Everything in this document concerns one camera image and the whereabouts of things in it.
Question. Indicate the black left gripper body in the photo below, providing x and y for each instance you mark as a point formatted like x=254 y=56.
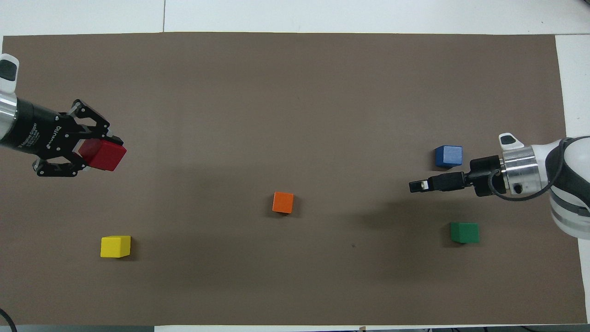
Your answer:
x=46 y=133

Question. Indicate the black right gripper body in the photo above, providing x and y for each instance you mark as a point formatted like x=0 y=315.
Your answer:
x=486 y=177

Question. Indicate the red block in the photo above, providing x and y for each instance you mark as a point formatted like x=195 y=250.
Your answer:
x=106 y=156

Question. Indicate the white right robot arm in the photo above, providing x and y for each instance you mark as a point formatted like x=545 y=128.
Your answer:
x=571 y=184

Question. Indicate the blue block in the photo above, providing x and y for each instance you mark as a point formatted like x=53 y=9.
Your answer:
x=448 y=156

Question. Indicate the green block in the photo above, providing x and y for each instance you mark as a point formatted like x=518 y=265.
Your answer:
x=464 y=232

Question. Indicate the yellow block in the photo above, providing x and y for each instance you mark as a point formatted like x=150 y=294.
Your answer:
x=115 y=246

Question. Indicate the orange block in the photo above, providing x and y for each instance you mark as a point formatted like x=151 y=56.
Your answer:
x=283 y=202

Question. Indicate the brown table mat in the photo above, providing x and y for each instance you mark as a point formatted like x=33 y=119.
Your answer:
x=276 y=92

